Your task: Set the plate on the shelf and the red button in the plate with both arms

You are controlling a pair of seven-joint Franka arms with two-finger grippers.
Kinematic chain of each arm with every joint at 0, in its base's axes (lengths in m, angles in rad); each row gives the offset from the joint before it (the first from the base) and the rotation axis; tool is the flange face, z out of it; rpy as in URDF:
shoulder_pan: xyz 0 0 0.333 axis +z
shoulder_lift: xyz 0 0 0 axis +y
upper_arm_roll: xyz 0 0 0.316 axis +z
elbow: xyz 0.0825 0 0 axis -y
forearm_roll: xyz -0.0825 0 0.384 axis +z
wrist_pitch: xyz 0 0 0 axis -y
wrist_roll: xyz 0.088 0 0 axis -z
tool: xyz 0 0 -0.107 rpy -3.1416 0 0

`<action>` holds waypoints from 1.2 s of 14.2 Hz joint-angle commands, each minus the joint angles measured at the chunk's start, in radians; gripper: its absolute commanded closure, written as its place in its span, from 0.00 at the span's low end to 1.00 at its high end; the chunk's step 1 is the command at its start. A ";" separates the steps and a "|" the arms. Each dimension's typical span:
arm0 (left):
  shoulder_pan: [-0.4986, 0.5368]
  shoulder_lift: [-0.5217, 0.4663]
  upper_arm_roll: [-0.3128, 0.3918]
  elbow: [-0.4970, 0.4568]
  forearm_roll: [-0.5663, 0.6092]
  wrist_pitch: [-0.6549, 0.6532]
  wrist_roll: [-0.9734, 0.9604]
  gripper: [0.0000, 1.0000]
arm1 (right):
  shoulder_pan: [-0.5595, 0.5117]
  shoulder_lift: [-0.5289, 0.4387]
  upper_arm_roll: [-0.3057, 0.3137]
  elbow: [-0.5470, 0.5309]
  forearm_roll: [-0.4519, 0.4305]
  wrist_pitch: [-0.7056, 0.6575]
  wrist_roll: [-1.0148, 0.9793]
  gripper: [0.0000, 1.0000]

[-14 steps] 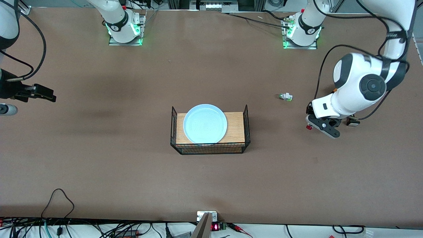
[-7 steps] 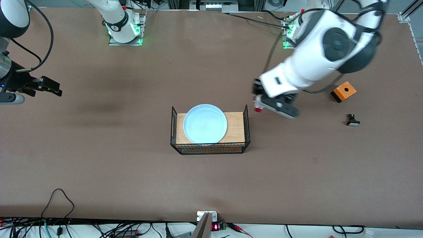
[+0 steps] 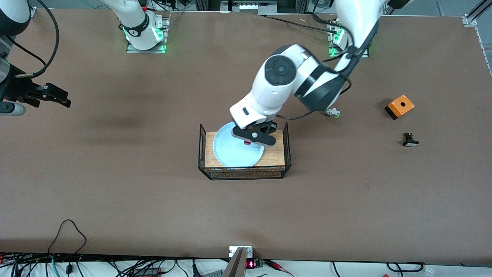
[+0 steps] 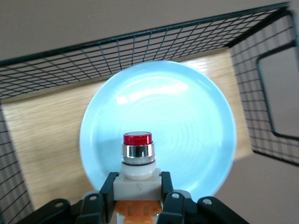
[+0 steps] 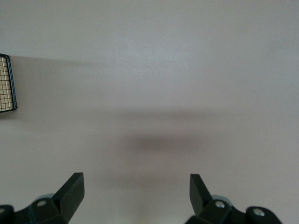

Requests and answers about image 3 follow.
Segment wooden basket base board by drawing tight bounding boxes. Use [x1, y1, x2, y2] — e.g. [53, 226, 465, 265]
[204, 132, 286, 172]

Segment long black table cable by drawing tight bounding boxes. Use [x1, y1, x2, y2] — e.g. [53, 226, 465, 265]
[256, 14, 341, 34]

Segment black looped thin cable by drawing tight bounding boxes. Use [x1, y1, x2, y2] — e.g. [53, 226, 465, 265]
[48, 219, 87, 256]

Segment silver metal bracket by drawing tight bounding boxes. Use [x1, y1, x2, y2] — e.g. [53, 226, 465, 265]
[229, 245, 253, 259]

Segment black wire mesh basket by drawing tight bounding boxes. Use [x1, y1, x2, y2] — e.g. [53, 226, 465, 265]
[198, 122, 292, 180]

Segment black flat looped cable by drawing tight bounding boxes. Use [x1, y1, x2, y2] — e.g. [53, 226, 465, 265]
[386, 262, 424, 273]

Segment red probe lead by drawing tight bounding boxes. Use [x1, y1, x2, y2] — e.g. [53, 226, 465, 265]
[265, 260, 295, 277]

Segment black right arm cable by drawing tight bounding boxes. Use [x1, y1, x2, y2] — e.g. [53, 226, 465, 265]
[8, 0, 59, 79]

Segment metal frame rack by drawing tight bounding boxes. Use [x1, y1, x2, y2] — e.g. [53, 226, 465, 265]
[194, 0, 310, 15]

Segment short curved black cable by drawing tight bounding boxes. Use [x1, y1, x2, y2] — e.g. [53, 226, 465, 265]
[306, 12, 336, 25]

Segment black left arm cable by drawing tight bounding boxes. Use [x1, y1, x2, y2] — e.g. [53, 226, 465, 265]
[276, 15, 381, 120]

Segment black power adapter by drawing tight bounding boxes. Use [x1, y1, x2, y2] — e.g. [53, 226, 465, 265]
[133, 267, 162, 277]

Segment grey metal bar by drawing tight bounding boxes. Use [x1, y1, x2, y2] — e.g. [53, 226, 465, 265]
[222, 247, 247, 277]

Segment orange button enclosure box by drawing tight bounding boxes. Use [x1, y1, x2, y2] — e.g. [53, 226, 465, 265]
[385, 95, 415, 120]

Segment light blue round plate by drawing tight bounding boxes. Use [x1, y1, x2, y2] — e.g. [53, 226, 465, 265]
[213, 122, 265, 168]

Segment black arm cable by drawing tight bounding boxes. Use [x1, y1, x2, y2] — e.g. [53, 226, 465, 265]
[276, 15, 381, 120]
[8, 0, 59, 79]

